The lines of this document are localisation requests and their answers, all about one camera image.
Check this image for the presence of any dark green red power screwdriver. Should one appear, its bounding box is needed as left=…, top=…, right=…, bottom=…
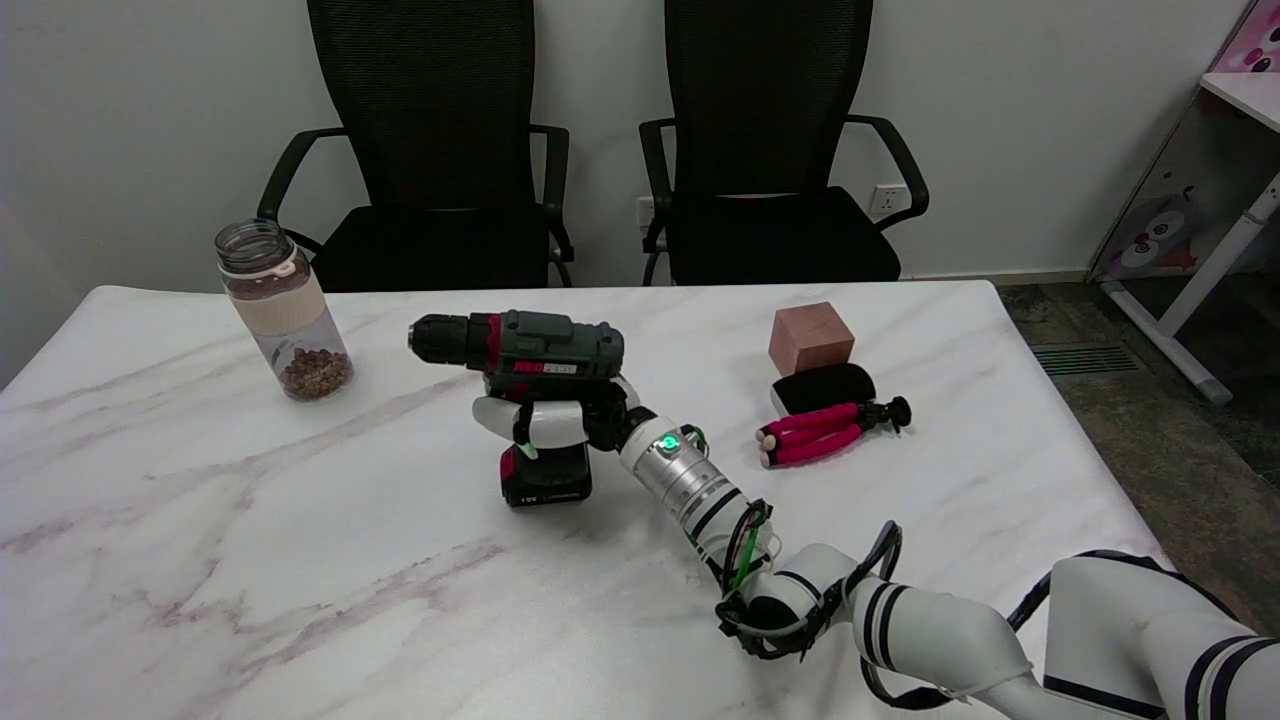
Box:
left=407, top=310, right=626, bottom=508

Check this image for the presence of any clear bottle with brown beans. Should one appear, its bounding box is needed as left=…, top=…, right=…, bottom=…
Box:
left=214, top=218, right=355, bottom=403

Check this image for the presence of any black mesh office chair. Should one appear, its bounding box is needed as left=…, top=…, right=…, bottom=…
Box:
left=257, top=0, right=576, bottom=293
left=639, top=0, right=931, bottom=288

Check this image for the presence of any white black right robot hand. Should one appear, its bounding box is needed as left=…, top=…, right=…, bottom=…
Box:
left=472, top=374, right=658, bottom=462

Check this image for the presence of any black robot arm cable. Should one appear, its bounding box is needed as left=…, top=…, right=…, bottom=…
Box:
left=714, top=498, right=1053, bottom=712

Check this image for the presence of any white desk with slanted leg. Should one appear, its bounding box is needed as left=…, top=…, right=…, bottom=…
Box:
left=1102, top=70, right=1280, bottom=406

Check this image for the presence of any black oval case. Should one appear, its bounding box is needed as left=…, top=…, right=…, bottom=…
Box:
left=770, top=363, right=878, bottom=417

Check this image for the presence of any pink black mini tripod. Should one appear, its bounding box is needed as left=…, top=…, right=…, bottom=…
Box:
left=756, top=396, right=913, bottom=470

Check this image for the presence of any green robot arm cable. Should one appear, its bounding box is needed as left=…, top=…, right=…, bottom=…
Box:
left=726, top=505, right=773, bottom=593

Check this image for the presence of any cartoon printed panel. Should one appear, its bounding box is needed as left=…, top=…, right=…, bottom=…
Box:
left=1088, top=0, right=1280, bottom=283

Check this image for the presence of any brown wooden cube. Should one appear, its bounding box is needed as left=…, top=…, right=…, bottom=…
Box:
left=768, top=302, right=857, bottom=377

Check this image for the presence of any dark floor vent grille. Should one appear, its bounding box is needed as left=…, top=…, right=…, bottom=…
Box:
left=1030, top=344, right=1141, bottom=377

